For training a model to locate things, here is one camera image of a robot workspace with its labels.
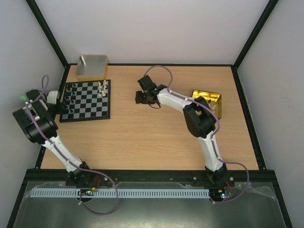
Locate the gold tin tray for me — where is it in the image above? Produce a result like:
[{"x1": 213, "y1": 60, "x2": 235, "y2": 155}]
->
[{"x1": 192, "y1": 90, "x2": 222, "y2": 120}]

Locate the black white chess board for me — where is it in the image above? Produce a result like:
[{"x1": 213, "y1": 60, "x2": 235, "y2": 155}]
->
[{"x1": 59, "y1": 79, "x2": 111, "y2": 123}]

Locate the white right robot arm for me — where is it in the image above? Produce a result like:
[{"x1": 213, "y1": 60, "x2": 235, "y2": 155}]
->
[{"x1": 135, "y1": 83, "x2": 227, "y2": 186}]

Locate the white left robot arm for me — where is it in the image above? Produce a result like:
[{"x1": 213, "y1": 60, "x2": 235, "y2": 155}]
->
[{"x1": 12, "y1": 89, "x2": 94, "y2": 186}]

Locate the silver metal tin box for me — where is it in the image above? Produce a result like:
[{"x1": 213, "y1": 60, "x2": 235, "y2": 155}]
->
[{"x1": 76, "y1": 55, "x2": 108, "y2": 82}]

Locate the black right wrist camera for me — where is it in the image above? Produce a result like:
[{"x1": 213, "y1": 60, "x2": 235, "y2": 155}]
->
[{"x1": 137, "y1": 75, "x2": 157, "y2": 92}]

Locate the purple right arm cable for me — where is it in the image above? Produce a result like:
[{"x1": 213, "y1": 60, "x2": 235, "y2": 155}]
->
[{"x1": 144, "y1": 65, "x2": 250, "y2": 205}]

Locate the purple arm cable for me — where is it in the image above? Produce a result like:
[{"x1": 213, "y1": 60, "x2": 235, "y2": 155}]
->
[
  {"x1": 29, "y1": 75, "x2": 119, "y2": 216},
  {"x1": 144, "y1": 65, "x2": 250, "y2": 205}
]

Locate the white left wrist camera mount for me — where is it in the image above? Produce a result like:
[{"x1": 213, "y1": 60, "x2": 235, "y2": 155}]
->
[{"x1": 47, "y1": 90, "x2": 60, "y2": 105}]

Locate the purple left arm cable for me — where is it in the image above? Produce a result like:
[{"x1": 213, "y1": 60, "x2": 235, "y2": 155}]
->
[{"x1": 29, "y1": 75, "x2": 119, "y2": 216}]

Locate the black aluminium frame rail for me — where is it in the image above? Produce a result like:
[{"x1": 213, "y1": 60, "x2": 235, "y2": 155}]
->
[{"x1": 23, "y1": 168, "x2": 276, "y2": 188}]

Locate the white slotted cable duct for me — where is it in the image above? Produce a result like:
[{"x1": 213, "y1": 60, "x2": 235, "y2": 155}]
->
[{"x1": 29, "y1": 188, "x2": 209, "y2": 199}]

